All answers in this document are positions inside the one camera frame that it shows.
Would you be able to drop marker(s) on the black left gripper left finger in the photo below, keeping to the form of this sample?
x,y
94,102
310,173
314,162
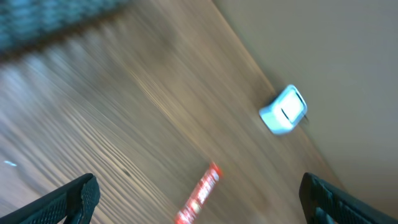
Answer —
x,y
72,203

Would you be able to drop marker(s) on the white barcode scanner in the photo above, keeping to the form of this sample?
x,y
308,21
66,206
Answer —
x,y
285,112

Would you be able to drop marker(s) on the red stick sachet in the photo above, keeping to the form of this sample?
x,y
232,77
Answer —
x,y
195,203

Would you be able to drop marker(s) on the grey plastic mesh basket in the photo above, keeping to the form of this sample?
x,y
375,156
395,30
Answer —
x,y
26,22

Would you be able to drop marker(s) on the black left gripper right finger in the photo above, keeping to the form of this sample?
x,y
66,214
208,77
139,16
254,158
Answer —
x,y
324,203

